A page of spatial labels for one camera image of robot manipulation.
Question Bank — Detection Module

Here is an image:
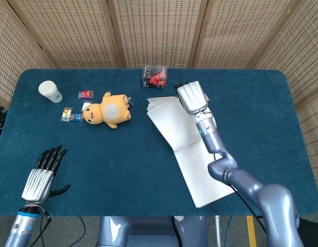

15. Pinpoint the cream spiral notepad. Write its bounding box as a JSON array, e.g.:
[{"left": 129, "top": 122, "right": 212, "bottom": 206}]
[{"left": 146, "top": 95, "right": 236, "bottom": 208}]

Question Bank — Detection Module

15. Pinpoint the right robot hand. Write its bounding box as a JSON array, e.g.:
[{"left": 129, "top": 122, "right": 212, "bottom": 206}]
[{"left": 173, "top": 81, "right": 210, "bottom": 116}]

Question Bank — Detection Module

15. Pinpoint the woven folding screen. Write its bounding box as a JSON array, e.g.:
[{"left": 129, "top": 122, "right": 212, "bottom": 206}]
[{"left": 0, "top": 0, "right": 318, "bottom": 188}]

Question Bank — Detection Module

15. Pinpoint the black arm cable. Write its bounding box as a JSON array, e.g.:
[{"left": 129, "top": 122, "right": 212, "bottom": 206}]
[
  {"left": 213, "top": 152, "right": 267, "bottom": 234},
  {"left": 29, "top": 209, "right": 52, "bottom": 247}
]

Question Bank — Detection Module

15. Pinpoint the blue floor cable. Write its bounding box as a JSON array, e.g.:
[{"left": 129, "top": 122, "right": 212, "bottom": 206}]
[
  {"left": 78, "top": 216, "right": 87, "bottom": 241},
  {"left": 224, "top": 216, "right": 233, "bottom": 247}
]

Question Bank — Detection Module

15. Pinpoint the yellow plush toy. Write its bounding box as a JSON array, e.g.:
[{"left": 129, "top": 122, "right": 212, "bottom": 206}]
[{"left": 82, "top": 91, "right": 132, "bottom": 130}]

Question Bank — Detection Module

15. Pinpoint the grey robot torso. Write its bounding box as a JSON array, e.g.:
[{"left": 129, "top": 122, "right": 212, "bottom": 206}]
[{"left": 96, "top": 215, "right": 209, "bottom": 247}]

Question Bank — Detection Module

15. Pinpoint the white paper cup stack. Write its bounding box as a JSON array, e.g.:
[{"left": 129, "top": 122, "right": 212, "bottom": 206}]
[{"left": 38, "top": 80, "right": 63, "bottom": 104}]

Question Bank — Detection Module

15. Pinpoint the teal tablecloth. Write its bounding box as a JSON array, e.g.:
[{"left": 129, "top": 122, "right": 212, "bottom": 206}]
[{"left": 0, "top": 68, "right": 318, "bottom": 217}]

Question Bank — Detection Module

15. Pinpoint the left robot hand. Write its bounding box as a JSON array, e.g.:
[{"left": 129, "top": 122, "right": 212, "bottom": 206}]
[{"left": 21, "top": 145, "right": 72, "bottom": 205}]

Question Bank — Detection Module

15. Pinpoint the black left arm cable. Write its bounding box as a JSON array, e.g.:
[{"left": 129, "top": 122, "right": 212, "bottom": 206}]
[{"left": 29, "top": 209, "right": 52, "bottom": 247}]

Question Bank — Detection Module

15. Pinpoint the yellow candy packet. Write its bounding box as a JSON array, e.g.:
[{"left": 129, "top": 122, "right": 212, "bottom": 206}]
[{"left": 60, "top": 107, "right": 73, "bottom": 122}]

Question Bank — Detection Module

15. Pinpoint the red candy packet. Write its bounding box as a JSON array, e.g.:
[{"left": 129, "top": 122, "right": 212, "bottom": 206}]
[{"left": 78, "top": 90, "right": 94, "bottom": 100}]

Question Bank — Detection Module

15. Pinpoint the metal table leg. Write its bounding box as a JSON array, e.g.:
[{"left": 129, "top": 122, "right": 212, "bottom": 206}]
[{"left": 215, "top": 215, "right": 222, "bottom": 247}]

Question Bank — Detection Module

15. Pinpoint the clear box of red parts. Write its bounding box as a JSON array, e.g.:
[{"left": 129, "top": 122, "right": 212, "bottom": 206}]
[{"left": 142, "top": 64, "right": 168, "bottom": 90}]

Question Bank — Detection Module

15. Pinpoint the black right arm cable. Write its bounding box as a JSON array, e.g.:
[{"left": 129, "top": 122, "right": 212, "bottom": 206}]
[{"left": 213, "top": 152, "right": 267, "bottom": 234}]

